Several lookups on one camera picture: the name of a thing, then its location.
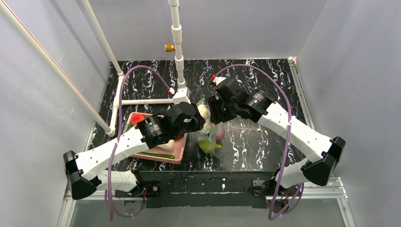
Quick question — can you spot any white green cabbage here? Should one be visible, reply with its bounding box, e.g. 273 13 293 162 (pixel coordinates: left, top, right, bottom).
197 101 216 135

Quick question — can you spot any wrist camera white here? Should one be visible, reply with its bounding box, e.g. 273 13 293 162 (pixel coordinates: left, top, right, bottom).
168 87 191 105
209 75 226 87

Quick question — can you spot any green pear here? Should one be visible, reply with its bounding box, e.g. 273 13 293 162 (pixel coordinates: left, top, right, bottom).
198 140 222 154

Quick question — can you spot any white PVC pipe frame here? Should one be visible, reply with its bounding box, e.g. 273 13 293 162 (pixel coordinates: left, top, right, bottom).
0 0 188 137

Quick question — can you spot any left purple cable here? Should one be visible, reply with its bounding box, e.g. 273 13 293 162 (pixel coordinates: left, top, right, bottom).
104 65 174 221

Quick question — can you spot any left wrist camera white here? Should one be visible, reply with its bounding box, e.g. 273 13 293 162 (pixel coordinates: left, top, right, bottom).
168 87 191 105

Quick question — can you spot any red tomato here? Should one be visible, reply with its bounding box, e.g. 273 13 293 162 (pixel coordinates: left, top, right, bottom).
130 113 145 126

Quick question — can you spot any brass pipe fitting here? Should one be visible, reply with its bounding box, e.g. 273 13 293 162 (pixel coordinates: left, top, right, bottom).
164 43 175 52

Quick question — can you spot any green leafy vegetable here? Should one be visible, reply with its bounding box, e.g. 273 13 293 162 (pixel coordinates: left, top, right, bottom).
123 124 133 133

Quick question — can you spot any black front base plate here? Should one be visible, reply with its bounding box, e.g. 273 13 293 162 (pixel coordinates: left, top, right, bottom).
113 170 283 209

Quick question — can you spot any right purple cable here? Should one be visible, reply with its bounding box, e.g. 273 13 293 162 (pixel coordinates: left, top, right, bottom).
214 64 305 221

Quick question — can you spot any clear zip top bag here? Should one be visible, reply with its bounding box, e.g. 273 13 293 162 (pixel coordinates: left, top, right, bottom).
195 100 226 157

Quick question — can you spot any white bok choy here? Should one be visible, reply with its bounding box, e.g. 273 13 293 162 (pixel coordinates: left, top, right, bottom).
157 140 175 152

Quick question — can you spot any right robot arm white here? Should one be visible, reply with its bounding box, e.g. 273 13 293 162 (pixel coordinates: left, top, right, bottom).
208 77 346 189

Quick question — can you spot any pink plastic basket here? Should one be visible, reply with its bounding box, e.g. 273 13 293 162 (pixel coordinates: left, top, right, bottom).
123 112 185 164

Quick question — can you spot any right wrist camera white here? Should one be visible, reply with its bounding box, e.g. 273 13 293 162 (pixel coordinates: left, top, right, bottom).
209 75 226 87

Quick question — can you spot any long purple eggplant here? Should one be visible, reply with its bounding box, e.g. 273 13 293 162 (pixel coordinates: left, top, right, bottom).
216 125 225 141

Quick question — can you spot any purple cable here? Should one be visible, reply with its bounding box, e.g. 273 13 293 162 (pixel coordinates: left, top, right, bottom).
104 65 174 221
214 64 305 221

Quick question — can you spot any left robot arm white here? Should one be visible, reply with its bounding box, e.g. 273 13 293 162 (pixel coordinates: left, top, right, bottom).
63 102 206 200

